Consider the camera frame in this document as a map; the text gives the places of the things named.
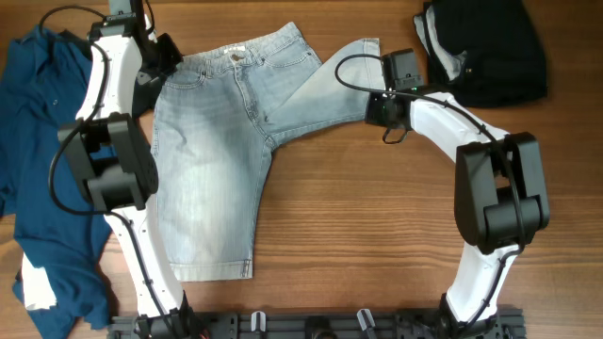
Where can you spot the black garment under shirt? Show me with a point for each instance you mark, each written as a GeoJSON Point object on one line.
{"type": "Point", "coordinates": [80, 44]}

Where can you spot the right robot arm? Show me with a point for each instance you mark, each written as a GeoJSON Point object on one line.
{"type": "Point", "coordinates": [500, 199]}

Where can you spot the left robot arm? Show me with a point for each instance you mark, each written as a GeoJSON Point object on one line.
{"type": "Point", "coordinates": [114, 169]}

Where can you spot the light blue denim shorts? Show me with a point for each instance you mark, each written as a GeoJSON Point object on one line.
{"type": "Point", "coordinates": [217, 122]}

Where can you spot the folded black clothes pile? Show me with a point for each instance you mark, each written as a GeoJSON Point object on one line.
{"type": "Point", "coordinates": [485, 52]}

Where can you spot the dark blue polo shirt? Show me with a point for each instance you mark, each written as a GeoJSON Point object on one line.
{"type": "Point", "coordinates": [43, 86]}

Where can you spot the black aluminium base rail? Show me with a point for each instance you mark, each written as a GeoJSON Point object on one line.
{"type": "Point", "coordinates": [404, 324]}

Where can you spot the right white rail clip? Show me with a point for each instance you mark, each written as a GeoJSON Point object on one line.
{"type": "Point", "coordinates": [367, 323]}

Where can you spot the white rail clip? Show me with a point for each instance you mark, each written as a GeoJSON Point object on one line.
{"type": "Point", "coordinates": [258, 322]}
{"type": "Point", "coordinates": [367, 323]}

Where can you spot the left white rail clip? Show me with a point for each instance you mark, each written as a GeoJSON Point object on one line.
{"type": "Point", "coordinates": [258, 322]}

